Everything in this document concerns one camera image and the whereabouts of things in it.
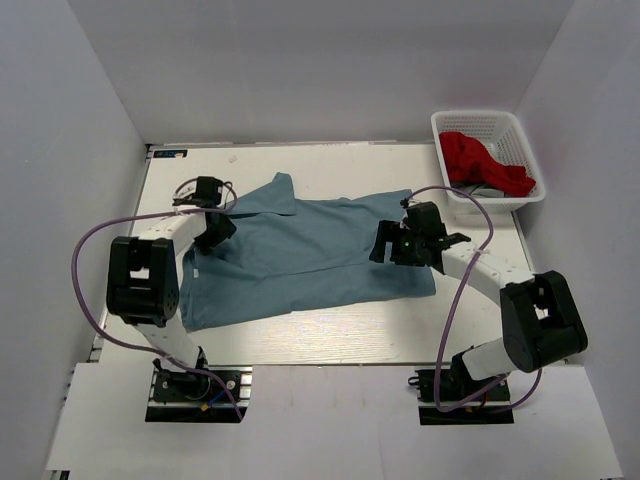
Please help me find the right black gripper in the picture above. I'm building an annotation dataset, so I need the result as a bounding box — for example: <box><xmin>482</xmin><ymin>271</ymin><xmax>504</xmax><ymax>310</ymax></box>
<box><xmin>370</xmin><ymin>220</ymin><xmax>425</xmax><ymax>267</ymax></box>

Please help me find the blue-grey t-shirt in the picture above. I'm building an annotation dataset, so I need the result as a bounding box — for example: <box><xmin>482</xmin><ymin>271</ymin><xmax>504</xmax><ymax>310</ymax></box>
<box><xmin>180</xmin><ymin>173</ymin><xmax>436</xmax><ymax>332</ymax></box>

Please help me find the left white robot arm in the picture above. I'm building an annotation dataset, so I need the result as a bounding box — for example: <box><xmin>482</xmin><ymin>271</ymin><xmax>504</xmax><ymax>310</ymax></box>
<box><xmin>106</xmin><ymin>176</ymin><xmax>237</xmax><ymax>399</ymax></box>

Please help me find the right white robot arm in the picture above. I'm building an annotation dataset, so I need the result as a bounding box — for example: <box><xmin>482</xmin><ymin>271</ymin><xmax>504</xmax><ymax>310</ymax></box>
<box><xmin>370</xmin><ymin>202</ymin><xmax>588</xmax><ymax>399</ymax></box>

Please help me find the blue label sticker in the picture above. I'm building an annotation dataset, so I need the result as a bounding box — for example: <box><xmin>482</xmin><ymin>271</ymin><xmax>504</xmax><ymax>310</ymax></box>
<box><xmin>153</xmin><ymin>149</ymin><xmax>188</xmax><ymax>159</ymax></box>

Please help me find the grey t-shirt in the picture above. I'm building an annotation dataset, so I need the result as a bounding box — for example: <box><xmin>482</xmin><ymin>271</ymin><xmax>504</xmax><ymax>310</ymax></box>
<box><xmin>452</xmin><ymin>183</ymin><xmax>509</xmax><ymax>199</ymax></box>

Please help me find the red t-shirt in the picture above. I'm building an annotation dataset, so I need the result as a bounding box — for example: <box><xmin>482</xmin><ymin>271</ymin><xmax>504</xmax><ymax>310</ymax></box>
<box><xmin>438</xmin><ymin>132</ymin><xmax>536</xmax><ymax>197</ymax></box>

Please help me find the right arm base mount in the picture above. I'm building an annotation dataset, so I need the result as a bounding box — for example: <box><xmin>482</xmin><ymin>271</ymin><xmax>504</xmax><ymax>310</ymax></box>
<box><xmin>407</xmin><ymin>368</ymin><xmax>514</xmax><ymax>426</ymax></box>

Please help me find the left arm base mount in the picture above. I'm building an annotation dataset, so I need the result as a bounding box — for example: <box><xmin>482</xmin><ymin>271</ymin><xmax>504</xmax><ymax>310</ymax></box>
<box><xmin>145</xmin><ymin>367</ymin><xmax>253</xmax><ymax>424</ymax></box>

